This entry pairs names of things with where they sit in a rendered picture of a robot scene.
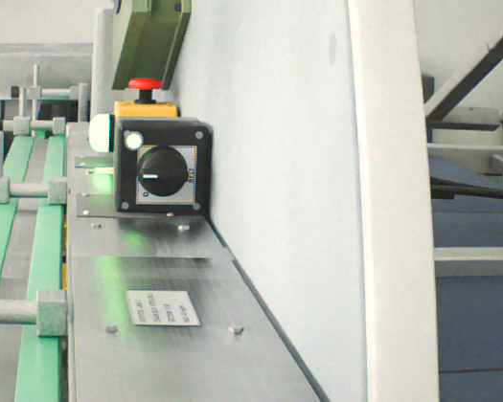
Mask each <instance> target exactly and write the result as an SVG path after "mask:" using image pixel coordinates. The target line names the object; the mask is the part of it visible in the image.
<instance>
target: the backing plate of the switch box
mask: <svg viewBox="0 0 503 402"><path fill-rule="evenodd" d="M75 203H76V216H79V217H131V218H154V219H205V218H204V216H203V214H202V213H172V212H169V213H147V212H117V209H116V205H115V201H114V197H113V194H89V193H87V192H84V193H82V194H80V193H76V194H75Z"/></svg>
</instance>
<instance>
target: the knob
mask: <svg viewBox="0 0 503 402"><path fill-rule="evenodd" d="M137 176H138V179H139V182H140V184H141V186H142V187H143V189H144V190H146V191H147V192H149V193H150V194H153V195H155V196H159V197H168V196H171V195H174V194H176V193H177V192H179V191H180V190H181V189H182V188H183V186H184V185H185V183H187V182H188V180H189V172H188V171H187V165H186V160H185V158H184V156H183V155H182V154H181V153H180V152H179V151H178V150H177V149H174V148H172V147H170V146H166V145H158V146H155V147H153V148H151V149H149V150H148V151H146V152H145V153H143V155H142V157H141V158H140V161H139V163H138V166H137Z"/></svg>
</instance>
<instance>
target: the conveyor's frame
mask: <svg viewBox="0 0 503 402"><path fill-rule="evenodd" d="M89 131H90V124H71V127H70V128H69V139H68V183H70V184H71V193H68V216H67V247H68V299H73V320H74V321H73V322H68V330H69V359H70V386H71V395H70V402H321V400H320V399H319V397H318V396H317V394H315V392H314V390H313V388H312V387H311V385H310V383H309V381H308V380H307V379H306V377H305V374H304V373H303V372H302V371H301V370H300V368H299V367H298V366H297V364H296V363H295V359H293V357H292V355H291V354H290V352H289V351H288V350H287V348H286V346H285V343H284V342H283V341H282V339H281V338H280V336H279V334H277V332H276V330H275V329H274V327H273V324H272V323H271V322H270V320H268V318H267V316H266V315H265V313H264V312H263V310H262V309H261V307H260V305H259V302H258V301H257V300H256V298H255V297H254V295H253V294H252V292H251V290H250V289H249V288H248V286H247V285H246V283H245V282H244V280H243V278H242V277H241V274H240V272H239V271H238V269H237V268H236V266H235V258H234V256H233V255H232V253H231V251H230V250H229V248H228V247H224V248H223V247H222V245H221V242H220V241H219V240H218V238H217V236H216V234H215V233H214V231H213V230H212V228H211V226H210V225H209V223H208V222H207V221H206V219H154V218H131V217H79V216H76V203H75V194H76V193H80V194H82V193H84V192H87V193H89V194H113V173H114V167H74V157H75V156H81V155H83V156H85V157H113V156H112V152H106V151H97V150H95V149H94V148H92V145H91V143H90V136H89Z"/></svg>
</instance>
